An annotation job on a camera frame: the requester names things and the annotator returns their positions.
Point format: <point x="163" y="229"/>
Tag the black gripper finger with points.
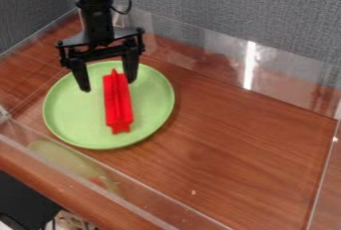
<point x="131" y="65"/>
<point x="80" y="74"/>

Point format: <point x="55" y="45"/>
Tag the clear acrylic enclosure wall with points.
<point x="246" y="159"/>

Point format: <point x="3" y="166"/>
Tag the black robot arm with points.
<point x="100" y="41"/>

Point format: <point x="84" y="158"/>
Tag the red ridged carrot block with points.
<point x="118" y="104"/>

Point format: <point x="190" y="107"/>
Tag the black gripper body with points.
<point x="78" y="47"/>

